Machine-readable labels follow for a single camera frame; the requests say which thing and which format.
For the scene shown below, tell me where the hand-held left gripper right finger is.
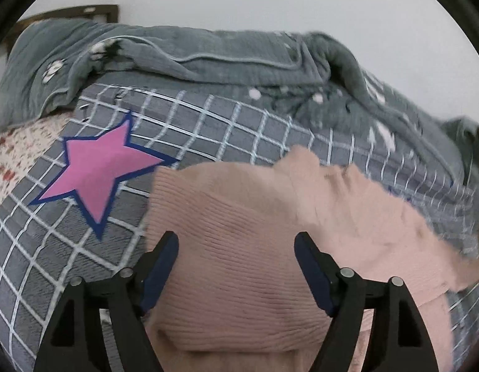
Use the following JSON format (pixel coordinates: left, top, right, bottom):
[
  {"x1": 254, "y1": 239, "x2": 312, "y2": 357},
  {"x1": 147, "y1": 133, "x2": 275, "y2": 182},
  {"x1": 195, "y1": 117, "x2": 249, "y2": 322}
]
[{"x1": 294, "y1": 232, "x2": 444, "y2": 372}]

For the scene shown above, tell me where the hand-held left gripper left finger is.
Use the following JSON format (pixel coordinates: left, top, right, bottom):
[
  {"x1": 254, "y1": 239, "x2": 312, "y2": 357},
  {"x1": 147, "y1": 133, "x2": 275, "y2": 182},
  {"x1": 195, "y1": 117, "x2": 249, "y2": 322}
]
[{"x1": 33, "y1": 231, "x2": 180, "y2": 372}]

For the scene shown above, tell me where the pink ribbed knit sweater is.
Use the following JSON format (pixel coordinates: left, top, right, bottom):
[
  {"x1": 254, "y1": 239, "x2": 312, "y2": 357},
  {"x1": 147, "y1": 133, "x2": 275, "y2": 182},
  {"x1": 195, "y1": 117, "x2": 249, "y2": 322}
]
[{"x1": 144, "y1": 145, "x2": 479, "y2": 372}]

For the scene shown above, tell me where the grey checked star bedsheet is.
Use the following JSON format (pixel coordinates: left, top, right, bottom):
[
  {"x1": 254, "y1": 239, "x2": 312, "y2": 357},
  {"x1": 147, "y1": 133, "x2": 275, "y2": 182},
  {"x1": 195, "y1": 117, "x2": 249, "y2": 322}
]
[{"x1": 0, "y1": 83, "x2": 479, "y2": 372}]

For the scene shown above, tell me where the dark wooden headboard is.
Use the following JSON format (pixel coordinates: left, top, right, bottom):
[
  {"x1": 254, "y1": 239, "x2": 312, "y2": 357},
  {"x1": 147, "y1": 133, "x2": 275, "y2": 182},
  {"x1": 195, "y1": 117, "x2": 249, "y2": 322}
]
[{"x1": 5, "y1": 5, "x2": 120, "y2": 53}]

